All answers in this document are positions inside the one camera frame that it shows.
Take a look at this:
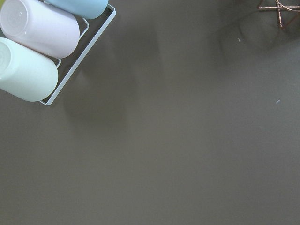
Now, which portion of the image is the light blue cup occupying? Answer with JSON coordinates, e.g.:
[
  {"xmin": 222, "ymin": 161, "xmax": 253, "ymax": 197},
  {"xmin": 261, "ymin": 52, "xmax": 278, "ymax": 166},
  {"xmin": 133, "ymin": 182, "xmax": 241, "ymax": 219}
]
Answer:
[{"xmin": 45, "ymin": 0, "xmax": 109, "ymax": 19}]

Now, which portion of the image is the mint green cup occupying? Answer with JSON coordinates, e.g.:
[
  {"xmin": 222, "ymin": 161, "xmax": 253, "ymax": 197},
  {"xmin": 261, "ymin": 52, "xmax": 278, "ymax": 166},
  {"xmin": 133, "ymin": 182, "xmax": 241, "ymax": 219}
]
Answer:
[{"xmin": 0, "ymin": 37, "xmax": 58, "ymax": 102}]

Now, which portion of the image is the pink cup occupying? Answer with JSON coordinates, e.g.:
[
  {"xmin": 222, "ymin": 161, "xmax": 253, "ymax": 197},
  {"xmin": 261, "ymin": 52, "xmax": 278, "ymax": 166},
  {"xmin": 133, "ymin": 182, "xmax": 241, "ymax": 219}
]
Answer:
[{"xmin": 0, "ymin": 0, "xmax": 80, "ymax": 59}]

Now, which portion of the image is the white wire cup rack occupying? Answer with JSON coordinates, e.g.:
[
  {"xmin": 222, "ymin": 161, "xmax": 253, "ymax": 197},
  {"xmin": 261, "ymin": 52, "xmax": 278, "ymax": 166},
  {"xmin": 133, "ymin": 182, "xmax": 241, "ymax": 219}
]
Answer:
[{"xmin": 40, "ymin": 4, "xmax": 116, "ymax": 105}]

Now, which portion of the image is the copper wire bottle rack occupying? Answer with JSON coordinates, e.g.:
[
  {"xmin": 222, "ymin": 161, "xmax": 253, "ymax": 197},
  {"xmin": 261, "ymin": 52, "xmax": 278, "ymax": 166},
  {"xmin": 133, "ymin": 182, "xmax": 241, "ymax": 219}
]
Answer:
[{"xmin": 256, "ymin": 0, "xmax": 300, "ymax": 30}]

